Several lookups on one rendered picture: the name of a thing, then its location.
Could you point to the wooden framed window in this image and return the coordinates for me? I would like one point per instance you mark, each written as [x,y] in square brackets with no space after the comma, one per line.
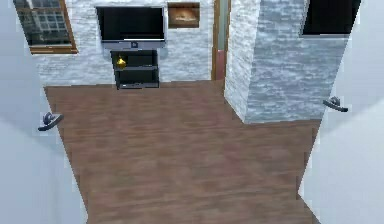
[45,25]

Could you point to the small yellow round ornament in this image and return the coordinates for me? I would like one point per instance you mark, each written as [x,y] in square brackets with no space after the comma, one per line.
[121,62]

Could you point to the black shelf unit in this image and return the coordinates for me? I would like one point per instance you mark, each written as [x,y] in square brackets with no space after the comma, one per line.
[136,69]

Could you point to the white room door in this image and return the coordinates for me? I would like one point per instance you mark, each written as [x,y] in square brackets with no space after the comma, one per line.
[26,150]
[353,150]

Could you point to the black flat television set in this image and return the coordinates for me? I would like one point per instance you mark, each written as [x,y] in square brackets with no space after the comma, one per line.
[131,26]

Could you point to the brown framed wall picture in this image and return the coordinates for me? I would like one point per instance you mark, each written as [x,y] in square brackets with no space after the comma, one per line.
[183,15]

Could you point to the wooden door frame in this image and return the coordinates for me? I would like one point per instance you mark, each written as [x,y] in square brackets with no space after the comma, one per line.
[220,40]

